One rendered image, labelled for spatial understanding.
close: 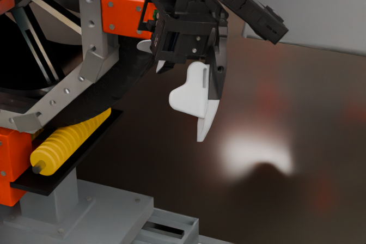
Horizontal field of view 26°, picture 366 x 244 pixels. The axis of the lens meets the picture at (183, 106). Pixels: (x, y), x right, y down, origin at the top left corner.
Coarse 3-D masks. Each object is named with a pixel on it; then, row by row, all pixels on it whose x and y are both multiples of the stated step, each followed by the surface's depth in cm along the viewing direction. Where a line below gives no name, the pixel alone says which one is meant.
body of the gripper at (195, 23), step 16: (160, 0) 88; (176, 0) 87; (192, 0) 89; (208, 0) 89; (160, 16) 88; (176, 16) 88; (192, 16) 89; (208, 16) 90; (224, 16) 90; (160, 32) 88; (176, 32) 88; (192, 32) 88; (208, 32) 89; (224, 32) 90; (160, 48) 88; (176, 48) 89; (192, 48) 90; (208, 48) 90
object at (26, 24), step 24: (24, 0) 149; (48, 0) 148; (0, 24) 154; (24, 24) 152; (72, 24) 147; (0, 48) 158; (24, 48) 173; (48, 48) 154; (72, 48) 174; (0, 72) 161; (24, 72) 164; (48, 72) 155; (24, 96) 157
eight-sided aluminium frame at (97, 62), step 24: (96, 0) 130; (96, 24) 132; (96, 48) 135; (72, 72) 139; (96, 72) 137; (0, 96) 154; (48, 96) 144; (72, 96) 142; (0, 120) 151; (24, 120) 148; (48, 120) 147
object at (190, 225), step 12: (156, 216) 198; (168, 216) 197; (180, 216) 195; (144, 228) 190; (156, 228) 189; (168, 228) 189; (180, 228) 194; (192, 228) 191; (144, 240) 190; (156, 240) 188; (168, 240) 187; (180, 240) 187; (192, 240) 192
